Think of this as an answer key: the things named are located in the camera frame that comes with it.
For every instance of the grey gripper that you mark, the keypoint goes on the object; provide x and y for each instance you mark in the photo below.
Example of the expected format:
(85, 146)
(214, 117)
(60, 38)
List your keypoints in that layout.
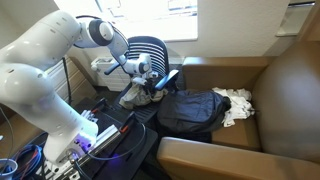
(146, 79)

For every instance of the beige pair of shorts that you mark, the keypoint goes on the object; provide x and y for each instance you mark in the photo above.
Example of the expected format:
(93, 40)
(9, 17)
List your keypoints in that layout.
(136, 96)

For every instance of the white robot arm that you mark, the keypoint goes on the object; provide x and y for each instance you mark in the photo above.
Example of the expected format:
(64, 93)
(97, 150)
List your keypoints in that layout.
(26, 89)

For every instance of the black slatted office chair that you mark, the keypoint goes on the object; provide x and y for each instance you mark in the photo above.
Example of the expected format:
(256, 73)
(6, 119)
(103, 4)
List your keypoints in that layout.
(141, 54)

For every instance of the black backpack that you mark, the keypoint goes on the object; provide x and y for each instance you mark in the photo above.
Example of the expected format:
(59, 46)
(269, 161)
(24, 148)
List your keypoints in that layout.
(193, 112)

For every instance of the beige drawer cabinet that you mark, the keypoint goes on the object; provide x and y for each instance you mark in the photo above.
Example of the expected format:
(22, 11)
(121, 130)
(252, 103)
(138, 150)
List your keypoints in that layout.
(69, 82)

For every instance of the black robot cart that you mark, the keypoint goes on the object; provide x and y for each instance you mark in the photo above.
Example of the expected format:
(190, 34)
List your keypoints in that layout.
(120, 156)

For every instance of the white crumpled cloth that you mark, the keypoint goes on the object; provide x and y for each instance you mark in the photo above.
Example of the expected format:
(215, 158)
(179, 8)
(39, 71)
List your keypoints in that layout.
(241, 108)

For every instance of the white paper cup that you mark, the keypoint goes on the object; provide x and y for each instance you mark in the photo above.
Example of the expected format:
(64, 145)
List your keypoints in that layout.
(7, 169)

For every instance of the white wall heater unit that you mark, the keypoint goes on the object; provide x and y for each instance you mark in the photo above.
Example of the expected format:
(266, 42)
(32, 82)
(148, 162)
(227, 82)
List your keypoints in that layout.
(117, 80)

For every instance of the aluminium robot base mount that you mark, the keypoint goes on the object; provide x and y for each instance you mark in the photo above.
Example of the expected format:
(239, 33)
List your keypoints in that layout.
(71, 136)

